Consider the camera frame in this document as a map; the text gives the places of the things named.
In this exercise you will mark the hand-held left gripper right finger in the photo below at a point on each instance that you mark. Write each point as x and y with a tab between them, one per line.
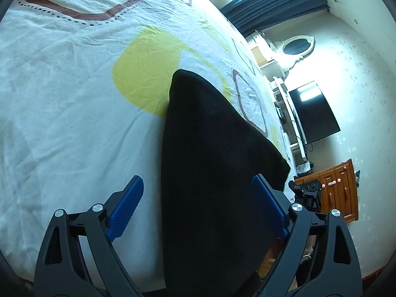
269	204

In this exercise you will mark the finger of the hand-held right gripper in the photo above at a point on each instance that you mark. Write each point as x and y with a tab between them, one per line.
293	186

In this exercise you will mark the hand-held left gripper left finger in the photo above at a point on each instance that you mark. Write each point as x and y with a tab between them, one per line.
126	207

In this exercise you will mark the black studded pants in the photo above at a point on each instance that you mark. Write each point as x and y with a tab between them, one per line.
216	167

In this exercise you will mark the black electronic box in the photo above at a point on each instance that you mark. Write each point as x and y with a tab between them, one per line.
303	167

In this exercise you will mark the wooden drawer cabinet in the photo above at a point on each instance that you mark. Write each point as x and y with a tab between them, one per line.
337	188

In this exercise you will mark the black television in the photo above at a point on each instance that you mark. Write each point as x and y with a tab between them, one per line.
312	114

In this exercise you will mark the white television stand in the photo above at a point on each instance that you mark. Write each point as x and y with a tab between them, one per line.
287	111

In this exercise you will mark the white patterned bed sheet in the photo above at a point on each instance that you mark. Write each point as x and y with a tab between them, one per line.
77	99

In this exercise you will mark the white dressing table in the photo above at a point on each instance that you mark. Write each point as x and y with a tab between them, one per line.
263	52

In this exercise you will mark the white oval vanity mirror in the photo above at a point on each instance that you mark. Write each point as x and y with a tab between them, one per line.
294	48

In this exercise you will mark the dark blue curtain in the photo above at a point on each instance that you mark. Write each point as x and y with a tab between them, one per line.
278	0

